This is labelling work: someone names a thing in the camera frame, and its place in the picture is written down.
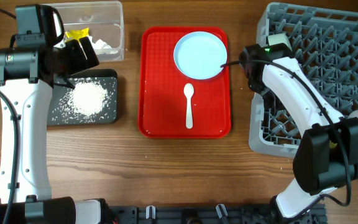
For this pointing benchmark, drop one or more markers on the red serving tray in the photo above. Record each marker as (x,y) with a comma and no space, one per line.
(162,103)

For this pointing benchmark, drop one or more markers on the black plastic tray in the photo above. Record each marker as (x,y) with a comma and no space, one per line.
(104,93)

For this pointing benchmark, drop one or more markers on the clear plastic bin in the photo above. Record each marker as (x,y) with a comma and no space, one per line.
(105,20)

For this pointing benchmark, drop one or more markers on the grey dishwasher rack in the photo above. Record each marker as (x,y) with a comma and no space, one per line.
(325,42)

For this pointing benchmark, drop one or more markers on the white tissue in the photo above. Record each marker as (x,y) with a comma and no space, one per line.
(101,47)

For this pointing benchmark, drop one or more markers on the green small bowl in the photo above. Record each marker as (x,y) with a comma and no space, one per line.
(278,39)

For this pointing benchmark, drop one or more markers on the yellow plastic cup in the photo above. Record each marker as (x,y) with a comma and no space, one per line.
(332,145)

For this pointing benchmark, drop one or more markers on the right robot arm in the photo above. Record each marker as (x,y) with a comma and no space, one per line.
(326,161)

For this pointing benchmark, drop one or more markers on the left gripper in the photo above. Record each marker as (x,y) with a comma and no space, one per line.
(84,51)

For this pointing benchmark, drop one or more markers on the light blue plate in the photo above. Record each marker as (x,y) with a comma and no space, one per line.
(200,55)

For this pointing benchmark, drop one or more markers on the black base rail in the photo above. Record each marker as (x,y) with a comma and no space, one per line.
(246,214)

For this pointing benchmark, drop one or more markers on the white rice pile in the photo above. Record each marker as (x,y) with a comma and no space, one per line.
(87,98)

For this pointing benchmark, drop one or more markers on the yellow foil wrapper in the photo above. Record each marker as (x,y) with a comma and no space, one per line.
(76,34)

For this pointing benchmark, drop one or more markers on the white plastic spoon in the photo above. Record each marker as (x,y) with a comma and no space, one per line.
(189,92)

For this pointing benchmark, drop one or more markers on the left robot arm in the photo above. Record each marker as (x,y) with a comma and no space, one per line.
(28,67)

